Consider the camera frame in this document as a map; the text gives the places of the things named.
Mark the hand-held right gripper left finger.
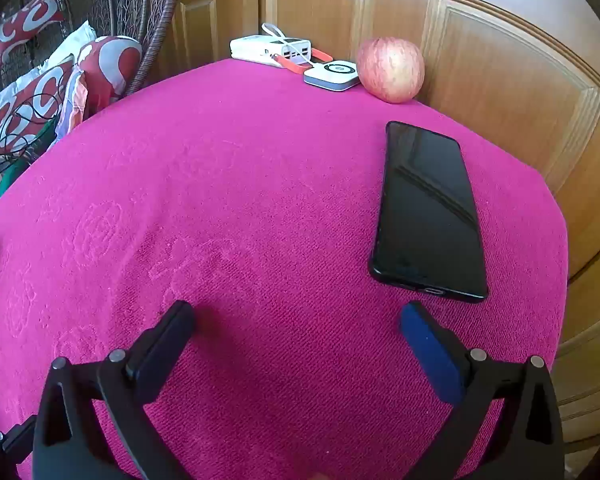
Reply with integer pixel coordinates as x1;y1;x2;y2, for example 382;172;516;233
32;300;196;480

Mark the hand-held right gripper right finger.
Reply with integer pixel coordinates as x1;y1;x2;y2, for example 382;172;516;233
399;302;566;480

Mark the black smartphone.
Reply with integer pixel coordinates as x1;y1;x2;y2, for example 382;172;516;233
370;120;489;304

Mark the pink tablecloth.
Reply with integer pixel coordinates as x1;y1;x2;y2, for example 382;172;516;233
0;57;568;480

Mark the green pouch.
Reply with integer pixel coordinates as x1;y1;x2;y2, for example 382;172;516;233
0;120;56;196

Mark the plaid cushion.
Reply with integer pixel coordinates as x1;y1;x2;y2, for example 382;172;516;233
55;67;90;138

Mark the square red white cushion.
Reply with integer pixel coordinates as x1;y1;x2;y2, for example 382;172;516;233
0;55;81;171

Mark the red apple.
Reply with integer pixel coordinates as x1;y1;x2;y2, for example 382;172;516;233
356;36;426;105

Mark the round red white cushion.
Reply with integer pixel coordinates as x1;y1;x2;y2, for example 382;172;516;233
77;36;143;111

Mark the wooden door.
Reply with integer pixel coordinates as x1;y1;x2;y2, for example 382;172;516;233
150;0;600;461

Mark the white pillow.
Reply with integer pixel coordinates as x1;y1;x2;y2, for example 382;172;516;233
0;21;97;116

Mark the wicker hanging chair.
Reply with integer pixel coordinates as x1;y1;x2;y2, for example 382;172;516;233
0;0;186;103

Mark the small red white cushion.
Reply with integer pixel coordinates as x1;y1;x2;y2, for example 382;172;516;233
0;0;67;56

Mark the black cable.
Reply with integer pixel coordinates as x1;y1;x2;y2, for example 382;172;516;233
0;92;61;171

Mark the white wireless charger pad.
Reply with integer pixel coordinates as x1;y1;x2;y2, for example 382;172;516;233
303;59;362;93

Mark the white cable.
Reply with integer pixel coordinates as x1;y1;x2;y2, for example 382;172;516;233
261;22;316;68

